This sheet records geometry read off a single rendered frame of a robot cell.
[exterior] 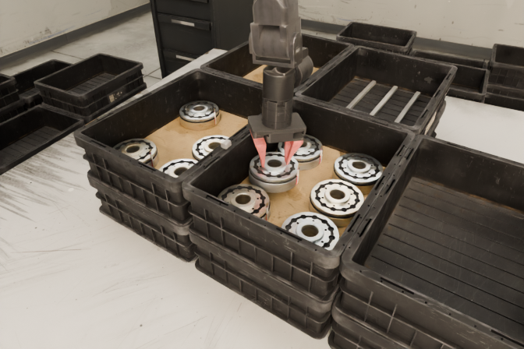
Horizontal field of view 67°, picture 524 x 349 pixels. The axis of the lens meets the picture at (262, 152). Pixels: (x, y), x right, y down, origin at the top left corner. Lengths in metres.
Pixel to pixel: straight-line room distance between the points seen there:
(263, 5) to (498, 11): 3.41
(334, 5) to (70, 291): 3.70
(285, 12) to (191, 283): 0.54
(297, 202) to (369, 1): 3.41
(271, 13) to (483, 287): 0.55
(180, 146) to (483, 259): 0.67
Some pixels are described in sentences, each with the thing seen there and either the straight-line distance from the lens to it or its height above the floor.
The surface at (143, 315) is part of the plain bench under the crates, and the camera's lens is 0.83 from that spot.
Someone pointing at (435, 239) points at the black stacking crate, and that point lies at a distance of 0.80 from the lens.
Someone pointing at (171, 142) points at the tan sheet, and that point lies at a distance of 1.00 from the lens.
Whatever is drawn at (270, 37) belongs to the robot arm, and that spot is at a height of 1.15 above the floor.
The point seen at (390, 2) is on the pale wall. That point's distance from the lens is 4.05.
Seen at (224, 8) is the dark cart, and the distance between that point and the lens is 2.37.
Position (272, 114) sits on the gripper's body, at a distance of 0.73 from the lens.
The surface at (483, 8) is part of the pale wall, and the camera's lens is 3.98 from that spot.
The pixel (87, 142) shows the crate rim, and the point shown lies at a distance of 0.87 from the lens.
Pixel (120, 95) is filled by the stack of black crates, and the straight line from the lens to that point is 2.01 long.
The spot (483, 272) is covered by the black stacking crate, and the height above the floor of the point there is 0.83.
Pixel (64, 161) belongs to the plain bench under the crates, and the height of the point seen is 0.70.
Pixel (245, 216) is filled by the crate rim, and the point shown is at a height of 0.93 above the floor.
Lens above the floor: 1.38
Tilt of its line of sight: 36 degrees down
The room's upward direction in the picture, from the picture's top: straight up
